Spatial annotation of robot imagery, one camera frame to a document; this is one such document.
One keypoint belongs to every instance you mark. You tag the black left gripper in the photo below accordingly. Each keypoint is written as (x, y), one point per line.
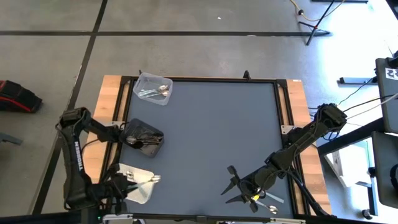
(116, 186)

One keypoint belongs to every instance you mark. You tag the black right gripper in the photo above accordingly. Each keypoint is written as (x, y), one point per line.
(258, 180)

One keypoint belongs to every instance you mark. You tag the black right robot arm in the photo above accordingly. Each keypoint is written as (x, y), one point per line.
(298, 143)

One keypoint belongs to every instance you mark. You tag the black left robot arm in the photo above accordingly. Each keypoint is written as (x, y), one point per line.
(76, 155)

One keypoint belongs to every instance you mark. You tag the white plastic bin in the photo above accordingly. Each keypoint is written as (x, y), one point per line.
(141, 194)

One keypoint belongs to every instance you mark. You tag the silver spoon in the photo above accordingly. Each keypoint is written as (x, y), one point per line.
(273, 210)
(163, 88)
(165, 93)

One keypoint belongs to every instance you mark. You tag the black device with green light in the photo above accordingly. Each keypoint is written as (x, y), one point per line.
(102, 218)

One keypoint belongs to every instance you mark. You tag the grey translucent plastic bin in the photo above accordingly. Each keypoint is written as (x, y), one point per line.
(152, 149)

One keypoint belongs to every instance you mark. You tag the wooden table side board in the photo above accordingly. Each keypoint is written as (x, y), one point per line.
(105, 93)
(298, 99)

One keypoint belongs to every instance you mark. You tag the clear plastic bin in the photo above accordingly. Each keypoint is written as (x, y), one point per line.
(146, 82)

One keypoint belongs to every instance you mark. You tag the white box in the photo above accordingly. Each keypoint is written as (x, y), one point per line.
(348, 165)

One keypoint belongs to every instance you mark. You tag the black and red bag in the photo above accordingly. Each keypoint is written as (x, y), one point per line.
(17, 96)

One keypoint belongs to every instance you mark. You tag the black side cart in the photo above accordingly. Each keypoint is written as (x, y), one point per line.
(387, 99)

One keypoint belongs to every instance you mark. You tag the black tripod stand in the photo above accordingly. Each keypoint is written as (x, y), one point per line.
(315, 29)

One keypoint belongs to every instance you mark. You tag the silver front rail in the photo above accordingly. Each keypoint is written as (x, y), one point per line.
(248, 220)

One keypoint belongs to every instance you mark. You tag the black table frame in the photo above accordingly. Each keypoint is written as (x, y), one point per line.
(276, 102)

